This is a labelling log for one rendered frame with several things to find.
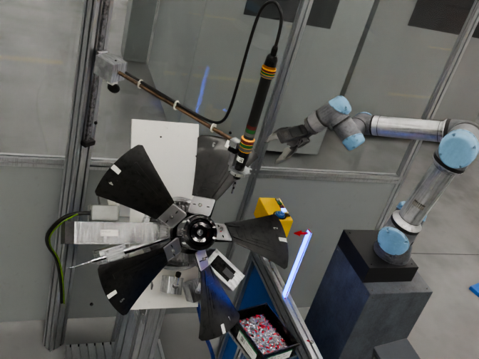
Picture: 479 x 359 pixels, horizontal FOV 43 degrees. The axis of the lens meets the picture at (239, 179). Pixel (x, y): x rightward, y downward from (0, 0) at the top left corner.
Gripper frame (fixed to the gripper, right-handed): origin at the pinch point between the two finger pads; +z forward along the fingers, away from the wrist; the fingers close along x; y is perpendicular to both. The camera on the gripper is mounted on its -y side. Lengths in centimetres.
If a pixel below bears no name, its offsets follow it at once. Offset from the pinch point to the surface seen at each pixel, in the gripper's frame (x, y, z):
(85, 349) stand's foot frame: -31, -8, 134
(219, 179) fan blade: -7.0, -33.3, 4.6
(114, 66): 44, -49, 13
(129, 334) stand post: -36, -10, 100
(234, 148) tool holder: -4.3, -42.6, -11.9
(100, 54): 52, -48, 17
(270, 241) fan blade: -32.4, -19.5, 5.7
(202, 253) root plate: -27, -39, 20
